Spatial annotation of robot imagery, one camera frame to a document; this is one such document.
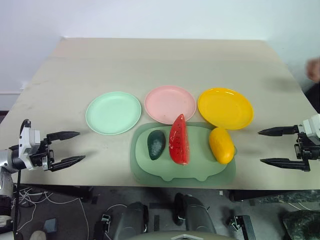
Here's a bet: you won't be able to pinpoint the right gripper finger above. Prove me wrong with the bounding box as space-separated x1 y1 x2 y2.
257 125 300 137
259 157 312 173

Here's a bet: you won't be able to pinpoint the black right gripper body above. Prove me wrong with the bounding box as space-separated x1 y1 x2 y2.
294 124 320 162

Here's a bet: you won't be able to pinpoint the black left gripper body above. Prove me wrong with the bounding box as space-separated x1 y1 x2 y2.
29 136 56 172

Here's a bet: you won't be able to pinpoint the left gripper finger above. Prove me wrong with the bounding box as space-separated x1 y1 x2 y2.
49 155 87 173
46 131 81 144

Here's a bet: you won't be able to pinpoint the mint green plate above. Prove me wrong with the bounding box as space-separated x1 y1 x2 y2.
85 91 143 136

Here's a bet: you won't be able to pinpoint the yellow plate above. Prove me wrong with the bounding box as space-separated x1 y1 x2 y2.
197 87 255 131

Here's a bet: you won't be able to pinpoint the pink plate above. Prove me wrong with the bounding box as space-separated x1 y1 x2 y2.
144 84 197 125

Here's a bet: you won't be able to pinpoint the bystander bare hand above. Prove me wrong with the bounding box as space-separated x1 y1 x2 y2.
305 57 320 84

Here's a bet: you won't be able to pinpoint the bystander dark clothing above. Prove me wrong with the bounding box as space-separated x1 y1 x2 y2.
304 83 320 114

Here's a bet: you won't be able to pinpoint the yellow mango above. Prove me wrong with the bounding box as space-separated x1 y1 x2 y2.
208 126 236 165

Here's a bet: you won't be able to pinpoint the dark green marbled cushion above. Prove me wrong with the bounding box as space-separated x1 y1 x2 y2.
281 209 320 240

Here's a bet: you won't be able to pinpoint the small grey box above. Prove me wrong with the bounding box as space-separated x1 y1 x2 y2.
43 218 58 233

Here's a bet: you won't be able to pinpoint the beige shoe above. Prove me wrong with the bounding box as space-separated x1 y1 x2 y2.
29 229 48 240

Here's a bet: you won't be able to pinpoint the dark rounded robot shape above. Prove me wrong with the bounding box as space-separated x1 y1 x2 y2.
116 201 150 236
173 192 217 235

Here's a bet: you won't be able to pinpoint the green silicone tray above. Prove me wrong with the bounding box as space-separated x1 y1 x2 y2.
129 121 238 187

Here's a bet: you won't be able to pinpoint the dark green avocado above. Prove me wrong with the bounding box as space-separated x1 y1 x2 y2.
146 130 167 161

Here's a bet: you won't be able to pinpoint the red watermelon slice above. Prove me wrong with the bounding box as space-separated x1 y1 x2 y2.
168 113 192 167

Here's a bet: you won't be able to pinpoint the grey-green robot body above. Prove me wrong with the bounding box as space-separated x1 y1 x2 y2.
128 230 242 240

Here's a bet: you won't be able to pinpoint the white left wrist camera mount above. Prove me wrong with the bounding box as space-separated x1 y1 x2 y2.
18 119 42 172

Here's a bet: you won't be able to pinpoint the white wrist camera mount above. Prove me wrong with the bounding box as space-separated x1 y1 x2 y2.
302 113 320 146
18 119 42 172

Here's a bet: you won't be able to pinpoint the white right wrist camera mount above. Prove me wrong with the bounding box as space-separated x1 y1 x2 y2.
302 113 320 146

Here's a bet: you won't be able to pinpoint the black table frame bar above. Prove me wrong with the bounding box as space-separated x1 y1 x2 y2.
23 185 95 204
228 189 320 203

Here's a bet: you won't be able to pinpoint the white floor cables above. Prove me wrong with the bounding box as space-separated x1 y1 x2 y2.
16 186 91 235

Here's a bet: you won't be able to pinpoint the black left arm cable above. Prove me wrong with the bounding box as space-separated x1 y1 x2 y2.
12 119 31 237

